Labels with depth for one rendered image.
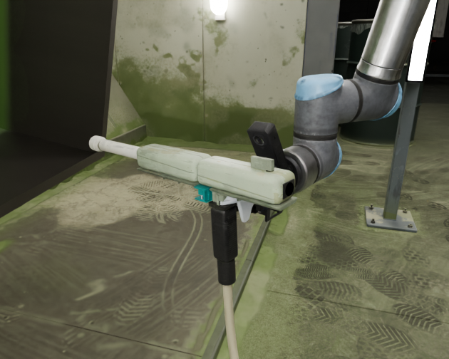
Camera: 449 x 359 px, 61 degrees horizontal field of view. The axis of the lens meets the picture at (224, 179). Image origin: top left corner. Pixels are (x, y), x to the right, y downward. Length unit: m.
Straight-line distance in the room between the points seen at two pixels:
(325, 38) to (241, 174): 1.99
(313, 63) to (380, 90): 1.64
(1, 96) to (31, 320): 0.62
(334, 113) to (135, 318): 0.75
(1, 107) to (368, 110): 0.96
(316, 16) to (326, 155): 1.74
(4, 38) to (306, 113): 0.81
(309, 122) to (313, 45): 1.71
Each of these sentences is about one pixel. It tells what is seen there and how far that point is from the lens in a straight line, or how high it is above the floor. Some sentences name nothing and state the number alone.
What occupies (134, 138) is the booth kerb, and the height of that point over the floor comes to 0.11.
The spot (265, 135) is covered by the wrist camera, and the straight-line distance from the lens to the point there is 0.63.
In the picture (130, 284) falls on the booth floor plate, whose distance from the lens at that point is 1.26.
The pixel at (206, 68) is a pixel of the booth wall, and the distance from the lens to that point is 2.61.
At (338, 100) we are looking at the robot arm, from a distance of 0.79.
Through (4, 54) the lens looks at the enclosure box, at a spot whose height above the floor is 0.72.
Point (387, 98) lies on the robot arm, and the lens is 0.87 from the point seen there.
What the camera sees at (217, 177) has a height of 0.58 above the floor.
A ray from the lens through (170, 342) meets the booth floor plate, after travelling 1.05.
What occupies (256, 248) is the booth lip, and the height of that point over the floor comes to 0.04.
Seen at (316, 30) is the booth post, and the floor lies 0.81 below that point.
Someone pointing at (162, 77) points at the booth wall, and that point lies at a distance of 2.74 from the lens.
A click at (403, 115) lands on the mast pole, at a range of 1.69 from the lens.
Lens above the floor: 0.77
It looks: 21 degrees down
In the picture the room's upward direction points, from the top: straight up
